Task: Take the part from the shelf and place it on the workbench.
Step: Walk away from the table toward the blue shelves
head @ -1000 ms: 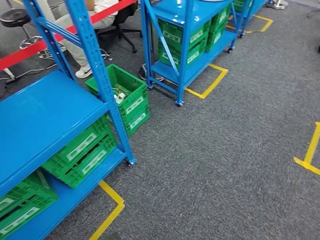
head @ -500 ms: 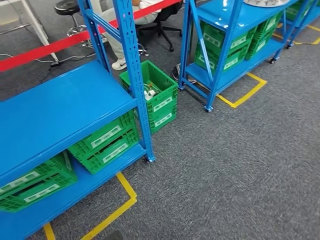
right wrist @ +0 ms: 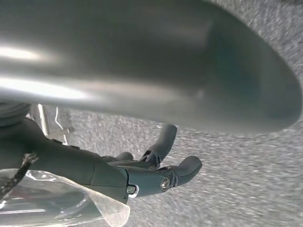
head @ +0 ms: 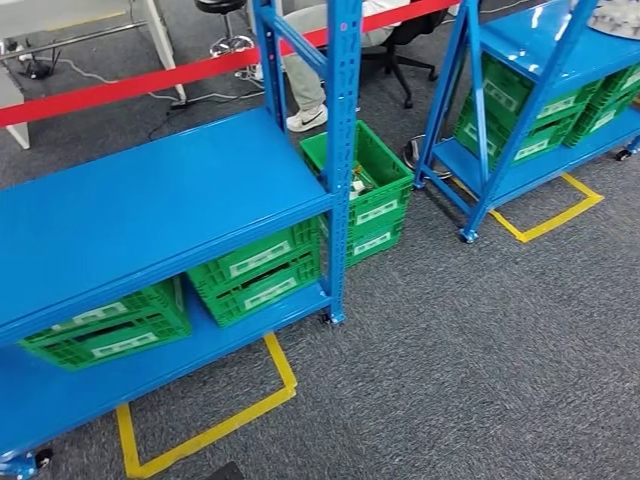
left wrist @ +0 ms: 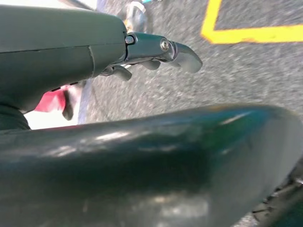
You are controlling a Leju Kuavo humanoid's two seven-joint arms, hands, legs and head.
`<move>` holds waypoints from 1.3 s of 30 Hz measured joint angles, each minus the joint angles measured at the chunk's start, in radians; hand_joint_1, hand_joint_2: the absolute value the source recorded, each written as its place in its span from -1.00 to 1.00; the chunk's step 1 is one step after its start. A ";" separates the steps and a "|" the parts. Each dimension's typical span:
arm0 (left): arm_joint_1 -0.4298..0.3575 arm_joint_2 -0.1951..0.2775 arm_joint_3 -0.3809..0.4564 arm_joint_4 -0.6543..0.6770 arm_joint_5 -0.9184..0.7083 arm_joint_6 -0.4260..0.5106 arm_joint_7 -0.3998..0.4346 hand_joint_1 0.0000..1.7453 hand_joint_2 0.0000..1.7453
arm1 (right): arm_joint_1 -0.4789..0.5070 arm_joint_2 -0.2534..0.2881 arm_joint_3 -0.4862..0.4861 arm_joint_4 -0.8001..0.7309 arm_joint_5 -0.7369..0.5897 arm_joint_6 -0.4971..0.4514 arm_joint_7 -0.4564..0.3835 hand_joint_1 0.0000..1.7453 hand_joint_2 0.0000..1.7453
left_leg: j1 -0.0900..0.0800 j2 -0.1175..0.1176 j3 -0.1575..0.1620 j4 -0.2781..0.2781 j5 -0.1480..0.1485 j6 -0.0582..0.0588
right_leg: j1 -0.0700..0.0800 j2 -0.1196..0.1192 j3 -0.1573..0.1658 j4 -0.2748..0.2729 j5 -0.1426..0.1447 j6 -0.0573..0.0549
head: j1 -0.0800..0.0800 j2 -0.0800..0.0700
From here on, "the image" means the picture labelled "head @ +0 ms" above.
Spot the chrome round floor base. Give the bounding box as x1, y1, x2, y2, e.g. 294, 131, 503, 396
402, 134, 451, 181

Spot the white floor cable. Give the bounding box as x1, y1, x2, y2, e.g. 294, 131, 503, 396
50, 56, 181, 104

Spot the black floor cable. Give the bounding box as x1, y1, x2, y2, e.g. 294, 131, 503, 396
147, 89, 266, 142

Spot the blue metal shelf rack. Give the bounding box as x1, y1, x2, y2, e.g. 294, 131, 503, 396
414, 0, 640, 244
0, 0, 364, 480

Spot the person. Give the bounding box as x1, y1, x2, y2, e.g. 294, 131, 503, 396
282, 0, 416, 134

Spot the white cable bundle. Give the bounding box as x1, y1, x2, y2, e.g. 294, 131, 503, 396
347, 165, 381, 200

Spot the black power strip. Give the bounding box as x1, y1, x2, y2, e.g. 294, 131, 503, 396
17, 56, 63, 81

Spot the white desk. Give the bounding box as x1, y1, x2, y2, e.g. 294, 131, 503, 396
0, 0, 187, 150

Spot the black round stool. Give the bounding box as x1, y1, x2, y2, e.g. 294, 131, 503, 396
195, 0, 256, 58

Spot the black office chair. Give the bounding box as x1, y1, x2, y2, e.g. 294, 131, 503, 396
361, 6, 451, 111

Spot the red barrier belt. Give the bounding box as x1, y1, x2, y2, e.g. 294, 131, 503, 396
0, 0, 461, 128

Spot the yellow floor tape rectangle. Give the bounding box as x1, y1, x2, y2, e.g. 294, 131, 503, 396
452, 173, 605, 244

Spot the grey plastic wheel cover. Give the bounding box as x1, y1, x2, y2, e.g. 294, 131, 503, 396
587, 0, 640, 41

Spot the green plastic crate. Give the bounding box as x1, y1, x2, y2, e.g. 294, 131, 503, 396
300, 120, 415, 233
564, 89, 640, 148
47, 276, 187, 333
452, 99, 581, 168
17, 307, 193, 371
186, 217, 322, 299
465, 52, 604, 134
202, 248, 322, 329
345, 218, 406, 268
589, 62, 640, 111

